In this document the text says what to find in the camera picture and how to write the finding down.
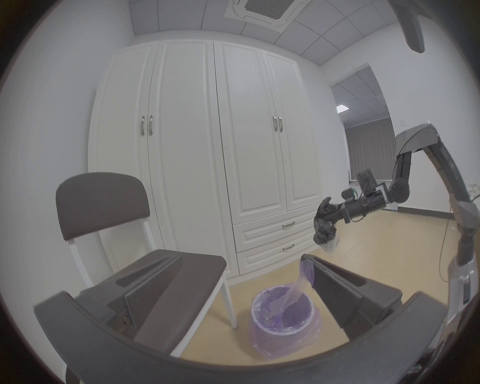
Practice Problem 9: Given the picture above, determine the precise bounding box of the purple plastic bag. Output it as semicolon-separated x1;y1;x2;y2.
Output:
248;260;324;362

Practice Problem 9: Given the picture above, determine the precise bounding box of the white trash bin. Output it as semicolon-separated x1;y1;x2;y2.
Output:
250;284;316;357

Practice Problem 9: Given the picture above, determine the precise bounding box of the grey seat white chair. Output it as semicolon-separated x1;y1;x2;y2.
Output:
55;172;238;358

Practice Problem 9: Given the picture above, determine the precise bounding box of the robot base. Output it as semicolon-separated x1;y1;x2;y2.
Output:
444;255;480;338

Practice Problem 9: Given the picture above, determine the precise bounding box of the ceiling air conditioner vent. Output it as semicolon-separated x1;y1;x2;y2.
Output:
224;0;313;30

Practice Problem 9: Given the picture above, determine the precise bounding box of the white wardrobe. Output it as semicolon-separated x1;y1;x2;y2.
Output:
88;39;324;278

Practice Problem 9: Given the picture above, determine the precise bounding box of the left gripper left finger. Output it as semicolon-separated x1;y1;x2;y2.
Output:
73;253;184;337

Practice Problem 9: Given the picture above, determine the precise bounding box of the black plastic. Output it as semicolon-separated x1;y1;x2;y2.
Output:
313;197;340;244

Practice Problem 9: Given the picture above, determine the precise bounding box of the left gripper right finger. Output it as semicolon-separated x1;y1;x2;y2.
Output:
301;254;404;340

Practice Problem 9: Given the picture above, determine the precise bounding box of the grey curtain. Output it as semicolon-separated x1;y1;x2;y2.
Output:
345;119;396;181

